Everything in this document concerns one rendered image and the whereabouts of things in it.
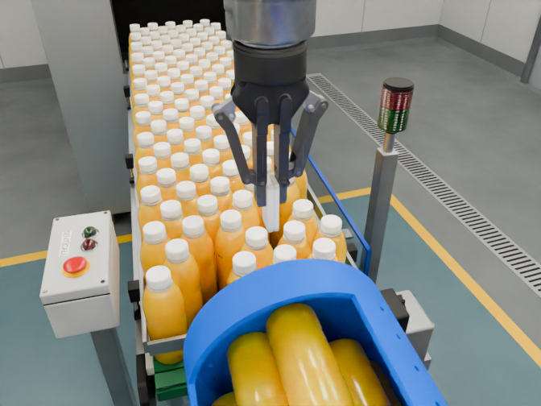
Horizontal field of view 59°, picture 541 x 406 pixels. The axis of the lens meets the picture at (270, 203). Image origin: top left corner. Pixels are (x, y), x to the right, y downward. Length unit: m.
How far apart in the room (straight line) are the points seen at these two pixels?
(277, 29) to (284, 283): 0.28
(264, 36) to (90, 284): 0.49
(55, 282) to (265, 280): 0.37
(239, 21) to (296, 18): 0.05
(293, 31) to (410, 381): 0.35
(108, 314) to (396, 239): 1.99
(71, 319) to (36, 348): 1.43
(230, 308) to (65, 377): 1.60
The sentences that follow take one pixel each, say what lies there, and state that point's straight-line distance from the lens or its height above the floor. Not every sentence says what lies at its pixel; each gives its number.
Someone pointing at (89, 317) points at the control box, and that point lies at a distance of 0.84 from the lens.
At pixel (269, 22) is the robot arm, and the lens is 0.46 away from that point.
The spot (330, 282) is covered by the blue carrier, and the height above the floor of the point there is 1.23.
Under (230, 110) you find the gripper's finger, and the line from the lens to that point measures 0.52.
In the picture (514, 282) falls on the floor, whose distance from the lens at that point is 2.59.
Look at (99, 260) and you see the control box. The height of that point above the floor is 1.10.
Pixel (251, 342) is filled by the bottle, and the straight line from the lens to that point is 0.63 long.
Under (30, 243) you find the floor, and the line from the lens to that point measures 2.81.
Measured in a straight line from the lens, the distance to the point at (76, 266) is 0.82.
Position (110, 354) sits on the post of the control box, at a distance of 1.04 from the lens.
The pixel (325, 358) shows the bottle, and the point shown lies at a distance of 0.57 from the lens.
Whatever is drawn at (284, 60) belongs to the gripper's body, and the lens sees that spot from 0.48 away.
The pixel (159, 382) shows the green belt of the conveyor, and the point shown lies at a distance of 0.91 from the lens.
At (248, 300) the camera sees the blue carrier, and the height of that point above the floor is 1.22.
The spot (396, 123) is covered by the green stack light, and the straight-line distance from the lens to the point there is 1.05.
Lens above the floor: 1.63
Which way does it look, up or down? 35 degrees down
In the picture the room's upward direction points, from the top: straight up
